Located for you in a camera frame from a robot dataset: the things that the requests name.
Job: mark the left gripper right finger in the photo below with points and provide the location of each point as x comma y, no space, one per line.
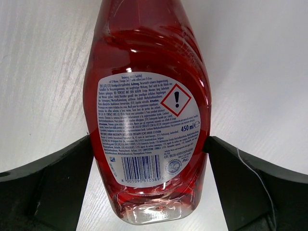
257,195

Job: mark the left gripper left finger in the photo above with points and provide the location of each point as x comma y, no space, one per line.
47,194

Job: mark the red dish soap bottle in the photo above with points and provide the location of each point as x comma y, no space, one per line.
147,104

